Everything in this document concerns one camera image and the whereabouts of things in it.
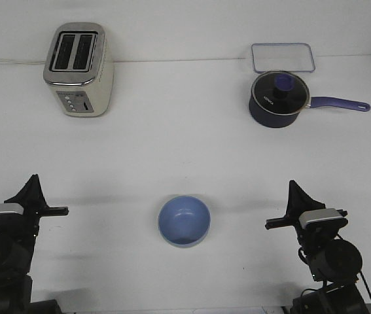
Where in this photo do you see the clear container lid blue rim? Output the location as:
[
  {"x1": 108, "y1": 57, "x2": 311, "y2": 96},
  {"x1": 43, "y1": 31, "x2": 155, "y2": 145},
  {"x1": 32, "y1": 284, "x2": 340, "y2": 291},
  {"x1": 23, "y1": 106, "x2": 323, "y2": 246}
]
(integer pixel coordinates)
[{"x1": 251, "y1": 43, "x2": 315, "y2": 74}]

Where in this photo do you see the white toaster power cord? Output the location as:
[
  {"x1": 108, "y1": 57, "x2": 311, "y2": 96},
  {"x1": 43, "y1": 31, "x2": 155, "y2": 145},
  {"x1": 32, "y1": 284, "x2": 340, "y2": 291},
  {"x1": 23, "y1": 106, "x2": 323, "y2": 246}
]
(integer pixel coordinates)
[{"x1": 0, "y1": 57, "x2": 47, "y2": 65}]

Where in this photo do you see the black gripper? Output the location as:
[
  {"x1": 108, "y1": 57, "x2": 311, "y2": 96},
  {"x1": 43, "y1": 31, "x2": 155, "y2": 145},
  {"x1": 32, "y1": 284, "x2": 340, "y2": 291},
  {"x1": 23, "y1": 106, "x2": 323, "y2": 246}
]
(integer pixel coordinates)
[
  {"x1": 265, "y1": 180, "x2": 348, "y2": 254},
  {"x1": 0, "y1": 174, "x2": 69, "y2": 241}
]

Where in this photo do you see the glass pot lid blue knob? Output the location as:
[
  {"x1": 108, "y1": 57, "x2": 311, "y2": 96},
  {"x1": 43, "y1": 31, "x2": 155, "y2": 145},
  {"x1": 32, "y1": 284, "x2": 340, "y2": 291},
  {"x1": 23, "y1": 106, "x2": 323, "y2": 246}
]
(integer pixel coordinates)
[{"x1": 251, "y1": 71, "x2": 310, "y2": 116}]

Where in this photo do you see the cream two-slot toaster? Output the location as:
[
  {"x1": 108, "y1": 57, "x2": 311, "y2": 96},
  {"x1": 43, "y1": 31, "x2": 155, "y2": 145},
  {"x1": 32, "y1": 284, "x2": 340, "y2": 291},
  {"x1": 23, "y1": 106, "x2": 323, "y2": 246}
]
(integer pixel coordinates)
[{"x1": 43, "y1": 22, "x2": 115, "y2": 118}]

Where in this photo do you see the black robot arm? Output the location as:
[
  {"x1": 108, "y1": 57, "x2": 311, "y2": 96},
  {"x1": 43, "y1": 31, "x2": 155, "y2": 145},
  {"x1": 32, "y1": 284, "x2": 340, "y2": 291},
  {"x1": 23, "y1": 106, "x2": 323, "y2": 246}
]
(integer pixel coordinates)
[
  {"x1": 0, "y1": 174, "x2": 69, "y2": 313},
  {"x1": 265, "y1": 180, "x2": 368, "y2": 313}
]

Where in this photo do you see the blue bowl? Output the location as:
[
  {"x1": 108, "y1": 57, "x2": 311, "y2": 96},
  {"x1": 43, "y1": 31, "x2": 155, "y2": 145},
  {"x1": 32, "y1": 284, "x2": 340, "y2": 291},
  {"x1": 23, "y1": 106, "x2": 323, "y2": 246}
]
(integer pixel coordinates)
[{"x1": 158, "y1": 196, "x2": 211, "y2": 248}]

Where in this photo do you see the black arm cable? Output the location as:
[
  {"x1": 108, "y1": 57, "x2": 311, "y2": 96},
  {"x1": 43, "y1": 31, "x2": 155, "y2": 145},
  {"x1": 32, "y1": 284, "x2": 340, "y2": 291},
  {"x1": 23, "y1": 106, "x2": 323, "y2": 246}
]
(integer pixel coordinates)
[{"x1": 335, "y1": 234, "x2": 371, "y2": 314}]

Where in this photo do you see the dark blue saucepan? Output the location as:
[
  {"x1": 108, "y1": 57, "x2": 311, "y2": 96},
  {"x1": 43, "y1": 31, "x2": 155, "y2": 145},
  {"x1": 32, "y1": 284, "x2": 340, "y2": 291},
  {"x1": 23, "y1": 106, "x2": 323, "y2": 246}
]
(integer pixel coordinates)
[{"x1": 248, "y1": 71, "x2": 371, "y2": 128}]

